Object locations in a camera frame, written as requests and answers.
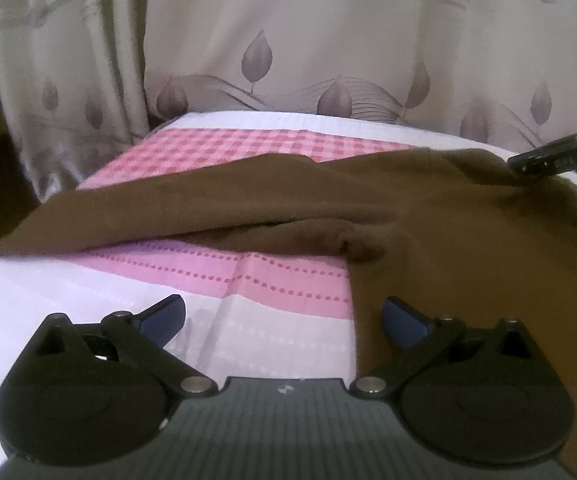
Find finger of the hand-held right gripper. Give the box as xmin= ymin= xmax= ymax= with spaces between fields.
xmin=507 ymin=126 xmax=577 ymax=179

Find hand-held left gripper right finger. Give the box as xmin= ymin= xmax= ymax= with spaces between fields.
xmin=350 ymin=296 xmax=540 ymax=401

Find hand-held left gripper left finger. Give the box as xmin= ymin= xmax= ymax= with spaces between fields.
xmin=33 ymin=294 xmax=219 ymax=401

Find brown small garment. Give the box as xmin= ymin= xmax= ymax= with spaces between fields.
xmin=0 ymin=148 xmax=577 ymax=466

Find pink checked bedsheet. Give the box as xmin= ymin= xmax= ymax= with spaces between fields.
xmin=0 ymin=111 xmax=577 ymax=480

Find beige leaf print curtain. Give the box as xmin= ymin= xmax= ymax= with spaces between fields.
xmin=0 ymin=0 xmax=577 ymax=161

